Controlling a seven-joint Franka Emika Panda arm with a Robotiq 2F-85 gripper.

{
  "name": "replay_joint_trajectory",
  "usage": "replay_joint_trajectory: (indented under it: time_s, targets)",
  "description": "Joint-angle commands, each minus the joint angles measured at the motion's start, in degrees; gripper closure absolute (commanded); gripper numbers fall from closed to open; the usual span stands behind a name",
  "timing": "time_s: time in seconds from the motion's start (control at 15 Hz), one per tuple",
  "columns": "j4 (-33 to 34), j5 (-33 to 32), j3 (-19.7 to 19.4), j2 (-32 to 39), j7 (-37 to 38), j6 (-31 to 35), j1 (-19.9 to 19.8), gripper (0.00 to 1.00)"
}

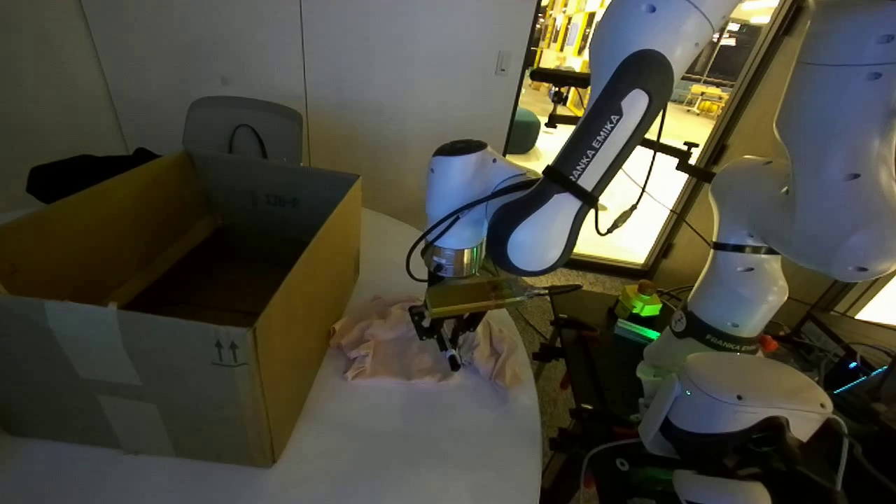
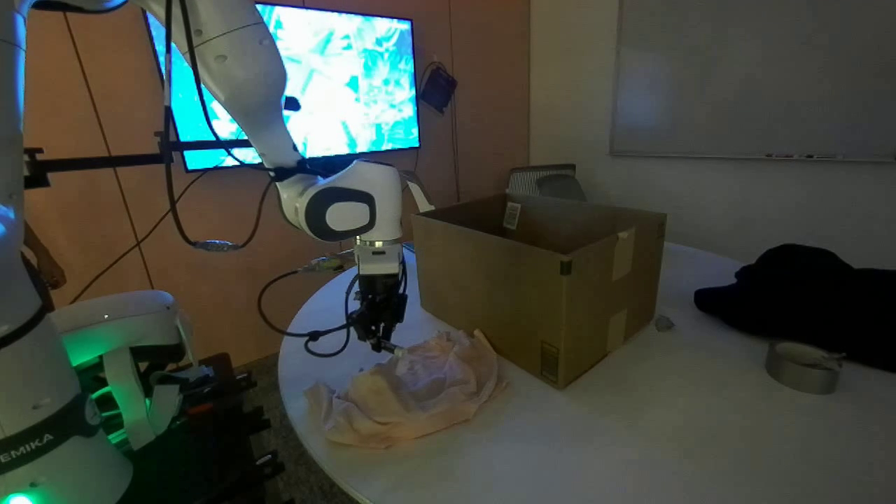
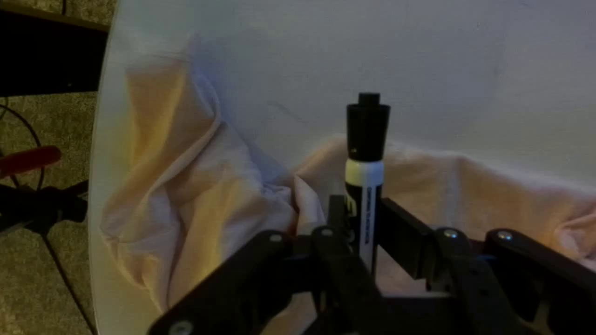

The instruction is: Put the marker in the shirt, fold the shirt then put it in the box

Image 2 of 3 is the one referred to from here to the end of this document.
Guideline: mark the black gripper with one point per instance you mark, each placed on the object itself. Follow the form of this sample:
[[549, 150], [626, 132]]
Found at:
[[380, 303]]

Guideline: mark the peach shirt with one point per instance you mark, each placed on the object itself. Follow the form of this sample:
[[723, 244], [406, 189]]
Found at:
[[422, 395]]

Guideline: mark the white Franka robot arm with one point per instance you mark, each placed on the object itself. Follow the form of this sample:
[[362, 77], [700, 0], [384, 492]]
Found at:
[[234, 65]]

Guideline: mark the open cardboard box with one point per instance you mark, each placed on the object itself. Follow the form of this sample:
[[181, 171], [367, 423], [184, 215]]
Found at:
[[504, 290]]

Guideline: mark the black equipment stand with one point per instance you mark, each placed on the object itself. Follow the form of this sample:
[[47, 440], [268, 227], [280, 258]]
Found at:
[[212, 437]]

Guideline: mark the grey chair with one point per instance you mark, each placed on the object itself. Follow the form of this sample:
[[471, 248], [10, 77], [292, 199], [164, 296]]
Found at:
[[546, 182]]

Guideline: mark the small grey object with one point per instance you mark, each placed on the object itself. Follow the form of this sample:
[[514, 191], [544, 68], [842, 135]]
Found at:
[[665, 322]]

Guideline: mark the grey tape roll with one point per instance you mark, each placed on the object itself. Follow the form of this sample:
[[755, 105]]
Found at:
[[803, 371]]

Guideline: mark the black garment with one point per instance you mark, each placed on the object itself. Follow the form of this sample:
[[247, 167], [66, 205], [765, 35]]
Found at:
[[812, 299]]

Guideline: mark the whiteboard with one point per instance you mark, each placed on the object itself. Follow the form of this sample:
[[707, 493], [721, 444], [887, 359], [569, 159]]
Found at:
[[756, 75]]

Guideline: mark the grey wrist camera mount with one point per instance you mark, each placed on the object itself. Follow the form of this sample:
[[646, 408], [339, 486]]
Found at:
[[377, 252]]

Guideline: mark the black camera on boom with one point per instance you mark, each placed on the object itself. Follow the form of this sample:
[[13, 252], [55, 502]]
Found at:
[[292, 101]]

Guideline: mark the wall-mounted TV screen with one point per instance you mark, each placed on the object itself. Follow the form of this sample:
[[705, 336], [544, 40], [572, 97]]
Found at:
[[364, 86]]

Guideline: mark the black wall device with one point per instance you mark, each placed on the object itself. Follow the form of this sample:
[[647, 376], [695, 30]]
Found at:
[[439, 89]]

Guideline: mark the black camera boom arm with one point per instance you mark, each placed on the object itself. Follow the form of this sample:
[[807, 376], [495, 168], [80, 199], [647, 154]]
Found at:
[[94, 163]]

